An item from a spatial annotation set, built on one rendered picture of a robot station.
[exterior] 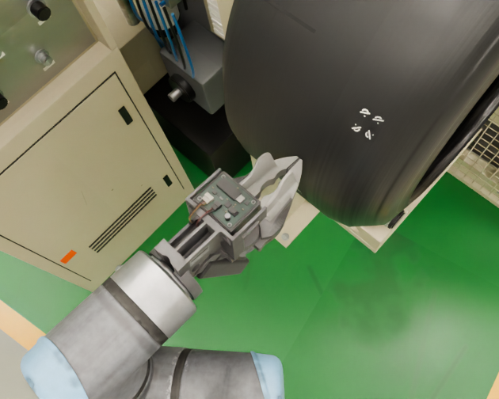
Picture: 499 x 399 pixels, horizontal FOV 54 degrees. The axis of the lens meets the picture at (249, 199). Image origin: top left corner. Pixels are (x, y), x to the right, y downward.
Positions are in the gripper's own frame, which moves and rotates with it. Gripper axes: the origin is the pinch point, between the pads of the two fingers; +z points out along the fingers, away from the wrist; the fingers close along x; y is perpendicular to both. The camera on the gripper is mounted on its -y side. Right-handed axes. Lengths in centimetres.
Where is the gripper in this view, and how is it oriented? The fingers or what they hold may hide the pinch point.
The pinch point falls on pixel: (291, 169)
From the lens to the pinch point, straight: 61.8
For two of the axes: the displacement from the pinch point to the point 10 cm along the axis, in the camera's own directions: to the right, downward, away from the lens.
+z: 6.9, -6.6, 3.1
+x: -7.3, -6.1, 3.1
